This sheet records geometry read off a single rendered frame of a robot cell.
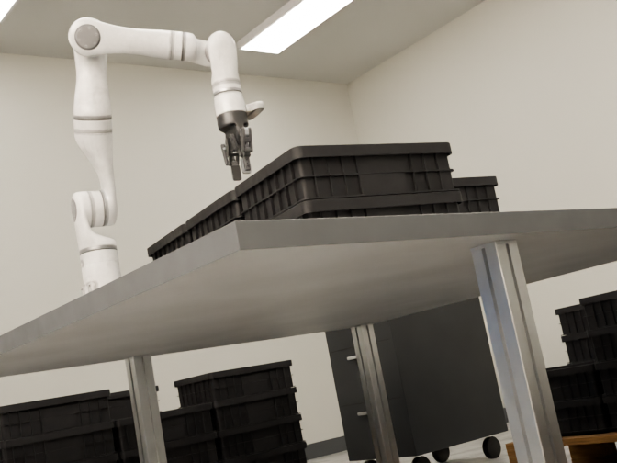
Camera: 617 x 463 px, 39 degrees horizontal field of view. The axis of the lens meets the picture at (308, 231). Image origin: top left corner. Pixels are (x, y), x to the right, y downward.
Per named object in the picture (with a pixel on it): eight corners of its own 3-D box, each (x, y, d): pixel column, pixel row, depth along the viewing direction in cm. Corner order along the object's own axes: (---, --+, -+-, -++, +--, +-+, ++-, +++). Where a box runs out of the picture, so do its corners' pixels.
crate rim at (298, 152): (296, 157, 169) (294, 145, 169) (233, 199, 194) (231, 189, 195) (455, 152, 189) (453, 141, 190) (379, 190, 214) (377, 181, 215)
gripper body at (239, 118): (210, 118, 214) (217, 155, 213) (223, 107, 207) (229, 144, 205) (238, 118, 218) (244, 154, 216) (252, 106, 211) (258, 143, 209)
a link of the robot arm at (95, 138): (117, 119, 213) (78, 120, 208) (121, 228, 218) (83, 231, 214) (107, 117, 221) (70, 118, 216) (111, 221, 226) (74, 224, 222)
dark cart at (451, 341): (419, 484, 362) (375, 272, 377) (350, 487, 396) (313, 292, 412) (513, 455, 400) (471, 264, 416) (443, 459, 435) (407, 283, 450)
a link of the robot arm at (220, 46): (244, 85, 209) (240, 98, 217) (233, 26, 211) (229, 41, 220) (216, 89, 207) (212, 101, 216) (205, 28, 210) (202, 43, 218)
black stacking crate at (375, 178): (305, 205, 167) (295, 148, 169) (241, 241, 192) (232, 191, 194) (464, 195, 188) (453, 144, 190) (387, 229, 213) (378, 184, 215)
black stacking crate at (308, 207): (315, 261, 165) (304, 199, 167) (249, 290, 191) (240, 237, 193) (476, 244, 186) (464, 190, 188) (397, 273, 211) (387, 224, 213)
